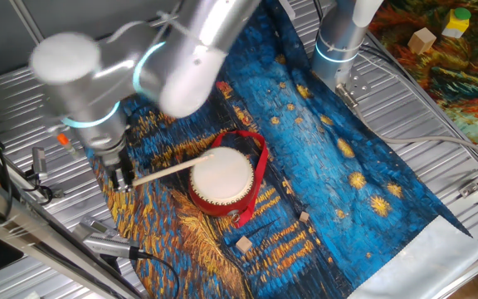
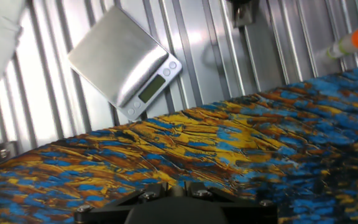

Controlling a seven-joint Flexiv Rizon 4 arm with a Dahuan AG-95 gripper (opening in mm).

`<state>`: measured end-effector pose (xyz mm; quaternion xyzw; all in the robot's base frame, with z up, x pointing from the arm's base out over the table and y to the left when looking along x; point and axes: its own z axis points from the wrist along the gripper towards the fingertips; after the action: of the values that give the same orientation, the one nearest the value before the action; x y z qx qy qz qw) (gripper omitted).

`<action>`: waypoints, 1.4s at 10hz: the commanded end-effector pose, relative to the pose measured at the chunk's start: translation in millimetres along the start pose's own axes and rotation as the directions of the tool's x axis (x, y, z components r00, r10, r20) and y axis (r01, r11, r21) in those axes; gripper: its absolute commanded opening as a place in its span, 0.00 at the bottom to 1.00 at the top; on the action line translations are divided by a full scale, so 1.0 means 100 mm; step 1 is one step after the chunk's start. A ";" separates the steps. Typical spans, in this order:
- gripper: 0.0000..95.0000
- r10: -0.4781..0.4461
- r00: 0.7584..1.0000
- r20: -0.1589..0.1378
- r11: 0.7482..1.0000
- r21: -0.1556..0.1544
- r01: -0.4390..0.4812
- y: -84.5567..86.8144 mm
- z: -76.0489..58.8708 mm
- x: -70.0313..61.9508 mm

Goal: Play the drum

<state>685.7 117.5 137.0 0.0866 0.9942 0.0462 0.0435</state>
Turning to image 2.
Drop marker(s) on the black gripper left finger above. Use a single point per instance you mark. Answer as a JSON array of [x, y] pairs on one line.
[[120, 203]]

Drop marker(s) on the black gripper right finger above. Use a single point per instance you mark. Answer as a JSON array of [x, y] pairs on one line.
[[235, 205]]

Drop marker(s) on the wooden drumstick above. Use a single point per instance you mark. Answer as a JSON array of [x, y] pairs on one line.
[[176, 190]]

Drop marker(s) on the blue yellow painted cloth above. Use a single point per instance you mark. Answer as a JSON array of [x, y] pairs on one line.
[[228, 149]]

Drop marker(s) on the silver digital scale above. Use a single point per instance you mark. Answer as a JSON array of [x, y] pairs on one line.
[[117, 56]]

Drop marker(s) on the white glue stick orange cap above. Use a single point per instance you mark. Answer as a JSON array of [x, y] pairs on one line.
[[353, 42]]

